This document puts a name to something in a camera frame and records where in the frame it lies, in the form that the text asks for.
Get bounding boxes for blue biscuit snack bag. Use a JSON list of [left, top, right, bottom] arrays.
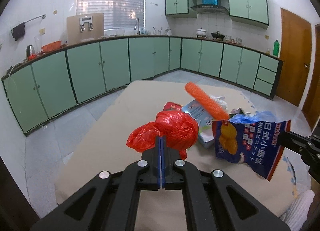
[[212, 120, 291, 181]]

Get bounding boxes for blue plastic bag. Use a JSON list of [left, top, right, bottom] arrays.
[[229, 111, 278, 124]]

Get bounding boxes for red plastic bag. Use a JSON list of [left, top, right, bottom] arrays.
[[126, 110, 199, 159]]

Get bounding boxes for green lower kitchen cabinets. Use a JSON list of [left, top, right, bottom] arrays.
[[2, 36, 283, 133]]

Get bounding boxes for brown wooden door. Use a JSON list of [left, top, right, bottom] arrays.
[[276, 8, 312, 106], [302, 24, 319, 130]]

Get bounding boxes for blue green milk carton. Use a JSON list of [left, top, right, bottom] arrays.
[[181, 100, 214, 149]]

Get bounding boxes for crumpled white tissue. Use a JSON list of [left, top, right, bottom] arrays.
[[209, 94, 227, 110]]

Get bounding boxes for green thermos bottle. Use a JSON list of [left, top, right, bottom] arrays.
[[273, 39, 280, 57]]

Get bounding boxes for long orange foam net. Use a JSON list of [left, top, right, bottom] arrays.
[[184, 82, 229, 120]]

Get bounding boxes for red paper cup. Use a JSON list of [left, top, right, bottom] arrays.
[[163, 102, 182, 111]]

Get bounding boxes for black wok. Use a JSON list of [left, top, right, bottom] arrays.
[[211, 31, 225, 41]]

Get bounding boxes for white cooking pot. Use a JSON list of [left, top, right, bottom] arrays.
[[196, 27, 207, 39]]

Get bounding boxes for orange plastic basket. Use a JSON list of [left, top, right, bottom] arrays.
[[41, 40, 62, 53]]

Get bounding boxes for steel kettle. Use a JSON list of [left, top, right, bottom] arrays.
[[26, 45, 35, 59]]

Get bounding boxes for sink faucet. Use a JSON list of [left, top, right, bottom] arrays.
[[134, 17, 140, 35]]

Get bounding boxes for wooden cutting board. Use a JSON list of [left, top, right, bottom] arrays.
[[67, 13, 104, 45]]

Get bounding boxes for range hood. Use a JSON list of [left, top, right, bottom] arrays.
[[189, 0, 229, 15]]

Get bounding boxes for dark hanging towel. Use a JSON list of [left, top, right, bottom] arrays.
[[12, 22, 25, 41]]

